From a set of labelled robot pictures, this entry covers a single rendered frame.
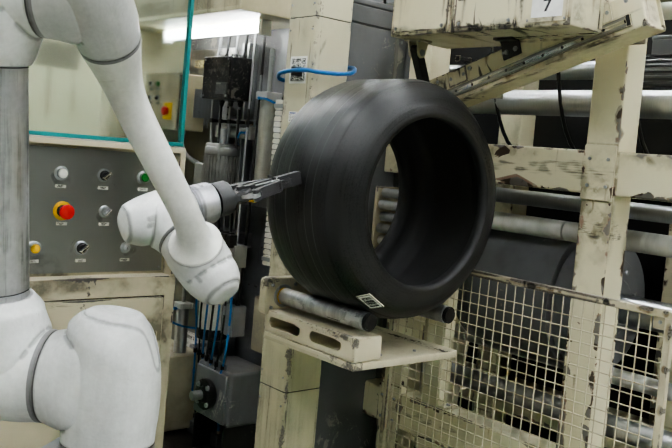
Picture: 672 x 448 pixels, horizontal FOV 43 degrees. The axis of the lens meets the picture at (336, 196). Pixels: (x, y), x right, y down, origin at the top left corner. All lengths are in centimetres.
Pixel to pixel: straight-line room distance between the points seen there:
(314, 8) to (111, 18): 109
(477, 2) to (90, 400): 141
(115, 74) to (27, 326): 43
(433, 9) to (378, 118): 53
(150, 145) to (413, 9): 113
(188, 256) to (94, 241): 84
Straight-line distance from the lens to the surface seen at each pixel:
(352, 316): 203
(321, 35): 233
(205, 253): 159
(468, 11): 229
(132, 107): 147
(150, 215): 169
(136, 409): 142
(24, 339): 146
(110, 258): 244
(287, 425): 243
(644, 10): 216
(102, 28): 133
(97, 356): 140
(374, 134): 192
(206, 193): 177
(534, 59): 229
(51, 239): 236
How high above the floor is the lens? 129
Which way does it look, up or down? 3 degrees down
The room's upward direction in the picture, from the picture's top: 5 degrees clockwise
